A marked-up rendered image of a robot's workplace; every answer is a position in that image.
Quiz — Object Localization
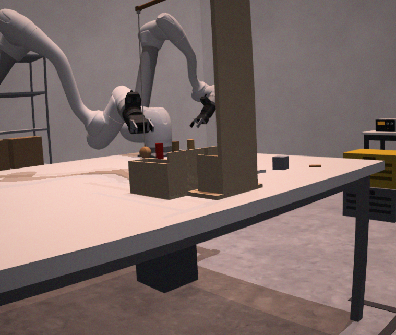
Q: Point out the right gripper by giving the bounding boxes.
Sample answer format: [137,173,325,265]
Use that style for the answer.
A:
[117,90,154,134]

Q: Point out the brown ball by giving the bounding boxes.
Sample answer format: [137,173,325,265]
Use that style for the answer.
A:
[139,144,151,159]

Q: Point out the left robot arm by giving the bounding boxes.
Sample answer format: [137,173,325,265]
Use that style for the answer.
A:
[120,13,215,158]

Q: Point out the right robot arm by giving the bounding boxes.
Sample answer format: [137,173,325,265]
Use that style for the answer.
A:
[0,9,130,150]

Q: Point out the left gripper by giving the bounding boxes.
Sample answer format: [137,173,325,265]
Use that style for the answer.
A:
[190,94,215,128]

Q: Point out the dark red cylinder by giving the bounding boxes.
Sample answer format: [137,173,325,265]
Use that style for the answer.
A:
[155,143,164,159]

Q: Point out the dark cylinder with tan top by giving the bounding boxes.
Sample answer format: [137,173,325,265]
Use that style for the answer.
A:
[187,139,195,150]
[172,141,179,152]

